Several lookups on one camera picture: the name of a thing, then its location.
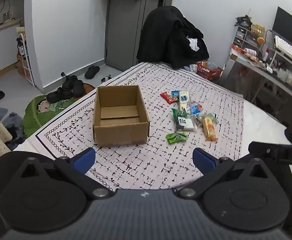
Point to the black door stopper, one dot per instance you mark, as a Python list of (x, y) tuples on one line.
[(63, 74)]

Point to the long white snack packet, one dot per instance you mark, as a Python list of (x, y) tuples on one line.
[(184, 102)]

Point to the orange biscuit packet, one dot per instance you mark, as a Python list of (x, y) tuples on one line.
[(209, 128)]

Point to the white storage rack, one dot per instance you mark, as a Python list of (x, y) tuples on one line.
[(25, 55)]

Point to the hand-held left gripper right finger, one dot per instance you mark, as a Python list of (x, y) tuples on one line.
[(203, 160)]

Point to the white printed cloth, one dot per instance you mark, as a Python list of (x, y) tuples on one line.
[(161, 80)]

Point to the blue snack packet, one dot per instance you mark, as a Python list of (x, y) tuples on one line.
[(195, 108)]

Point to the red plastic basket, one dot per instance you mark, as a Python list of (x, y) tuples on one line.
[(209, 72)]

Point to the wicker basket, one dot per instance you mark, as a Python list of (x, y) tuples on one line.
[(258, 30)]

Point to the grey fluffy rug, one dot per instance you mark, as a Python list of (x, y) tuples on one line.
[(13, 122)]

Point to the small teal snack packet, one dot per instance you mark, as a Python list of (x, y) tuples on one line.
[(175, 95)]

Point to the white kitchen cabinet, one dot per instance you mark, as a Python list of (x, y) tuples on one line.
[(3, 52)]

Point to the small clear snack packet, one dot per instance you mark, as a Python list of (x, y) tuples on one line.
[(197, 120)]

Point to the patterned sneakers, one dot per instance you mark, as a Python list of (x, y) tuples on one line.
[(106, 78)]

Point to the bright green snack packet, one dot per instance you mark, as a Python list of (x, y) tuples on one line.
[(177, 137)]

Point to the brown cardboard box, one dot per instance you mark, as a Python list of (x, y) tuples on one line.
[(121, 132)]

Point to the white keyboard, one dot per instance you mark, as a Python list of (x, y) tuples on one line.
[(289, 51)]

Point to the grey door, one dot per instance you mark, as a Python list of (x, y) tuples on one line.
[(128, 30)]

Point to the green leaf rug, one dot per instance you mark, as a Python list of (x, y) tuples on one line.
[(38, 115)]

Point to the red snack packet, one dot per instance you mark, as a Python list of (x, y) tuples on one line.
[(168, 97)]

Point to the dark green snack packet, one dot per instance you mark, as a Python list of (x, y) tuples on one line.
[(179, 113)]

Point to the white desk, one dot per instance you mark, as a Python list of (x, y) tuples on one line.
[(268, 76)]

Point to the white packet with dark label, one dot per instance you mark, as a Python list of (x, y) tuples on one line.
[(188, 125)]

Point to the black coat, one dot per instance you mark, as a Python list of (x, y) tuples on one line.
[(168, 37)]

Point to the brown mat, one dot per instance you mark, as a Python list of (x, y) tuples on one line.
[(88, 90)]

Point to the black shoe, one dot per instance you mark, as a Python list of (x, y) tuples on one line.
[(78, 88), (69, 82), (59, 95)]

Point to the grey drawer organizer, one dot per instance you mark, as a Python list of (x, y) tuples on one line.
[(243, 36)]

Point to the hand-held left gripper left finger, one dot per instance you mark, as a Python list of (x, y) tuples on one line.
[(84, 158)]

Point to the black monitor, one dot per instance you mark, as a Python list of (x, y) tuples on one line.
[(288, 27)]

